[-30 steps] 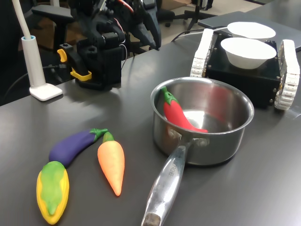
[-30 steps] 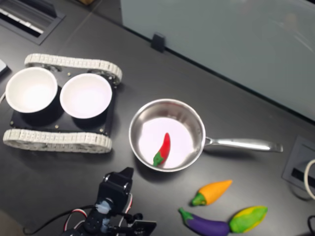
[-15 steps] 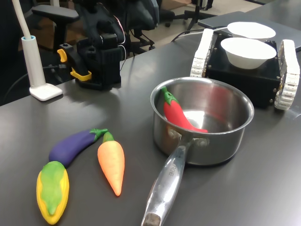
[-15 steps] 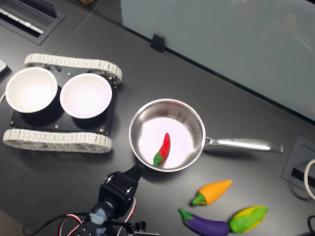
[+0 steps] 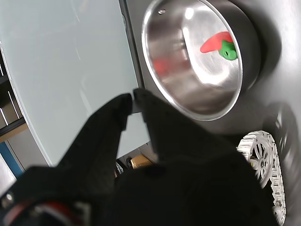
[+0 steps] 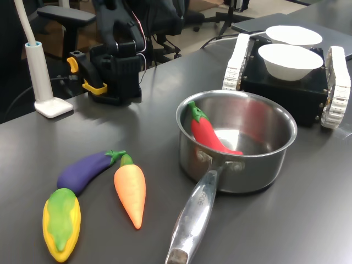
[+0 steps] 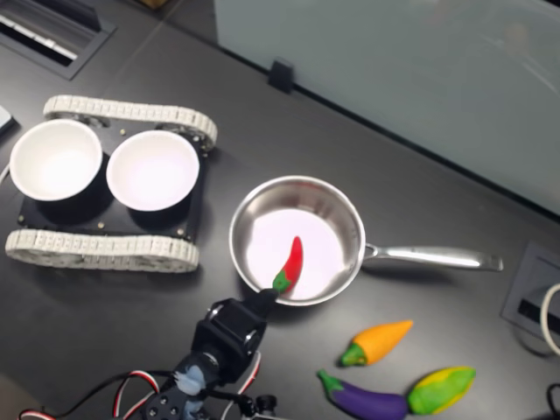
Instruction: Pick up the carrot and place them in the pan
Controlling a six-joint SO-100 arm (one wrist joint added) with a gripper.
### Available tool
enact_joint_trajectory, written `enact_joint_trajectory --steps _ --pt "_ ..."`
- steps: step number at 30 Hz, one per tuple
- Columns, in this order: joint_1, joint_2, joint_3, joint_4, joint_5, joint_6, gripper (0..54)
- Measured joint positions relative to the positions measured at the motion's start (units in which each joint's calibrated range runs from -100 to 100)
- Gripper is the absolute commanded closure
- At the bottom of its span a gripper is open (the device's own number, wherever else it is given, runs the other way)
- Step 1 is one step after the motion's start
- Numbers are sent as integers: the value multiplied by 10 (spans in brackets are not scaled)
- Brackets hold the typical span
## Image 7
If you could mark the orange toy carrot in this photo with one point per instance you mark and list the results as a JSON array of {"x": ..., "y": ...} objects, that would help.
[{"x": 380, "y": 341}]

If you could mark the pale grey putty lump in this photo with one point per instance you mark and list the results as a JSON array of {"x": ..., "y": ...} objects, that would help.
[{"x": 192, "y": 380}]

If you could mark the yellow green toy corn cob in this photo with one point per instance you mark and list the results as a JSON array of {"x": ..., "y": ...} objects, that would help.
[{"x": 442, "y": 389}]

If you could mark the black partition clamp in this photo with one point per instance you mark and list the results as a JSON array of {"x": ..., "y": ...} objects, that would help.
[{"x": 281, "y": 74}]

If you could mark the frosted glass partition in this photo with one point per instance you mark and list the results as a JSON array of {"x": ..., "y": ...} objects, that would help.
[{"x": 394, "y": 65}]

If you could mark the white bowl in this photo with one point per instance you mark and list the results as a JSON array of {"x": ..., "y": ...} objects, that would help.
[
  {"x": 153, "y": 170},
  {"x": 57, "y": 159}
]

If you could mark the black gripper camera board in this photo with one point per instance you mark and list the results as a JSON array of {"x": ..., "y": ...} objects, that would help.
[{"x": 262, "y": 402}]

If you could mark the purple toy aubergine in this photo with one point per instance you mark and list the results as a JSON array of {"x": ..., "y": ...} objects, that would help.
[{"x": 367, "y": 400}]

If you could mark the black tracked vehicle, white tracks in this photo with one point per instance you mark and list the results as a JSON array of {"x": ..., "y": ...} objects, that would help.
[{"x": 87, "y": 249}]

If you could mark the red toy chilli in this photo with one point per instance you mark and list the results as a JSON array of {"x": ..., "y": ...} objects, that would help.
[{"x": 294, "y": 262}]

